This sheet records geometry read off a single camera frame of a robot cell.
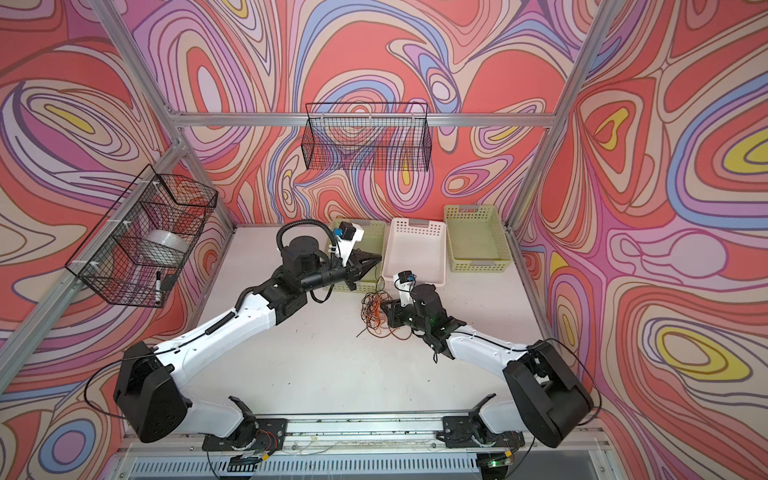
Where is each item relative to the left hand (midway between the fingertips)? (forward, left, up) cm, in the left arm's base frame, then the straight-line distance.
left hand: (382, 257), depth 70 cm
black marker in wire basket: (-5, +55, -7) cm, 56 cm away
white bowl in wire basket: (+5, +54, 0) cm, 54 cm away
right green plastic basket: (+35, -37, -32) cm, 60 cm away
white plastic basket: (+31, -12, -32) cm, 46 cm away
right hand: (-2, 0, -22) cm, 22 cm away
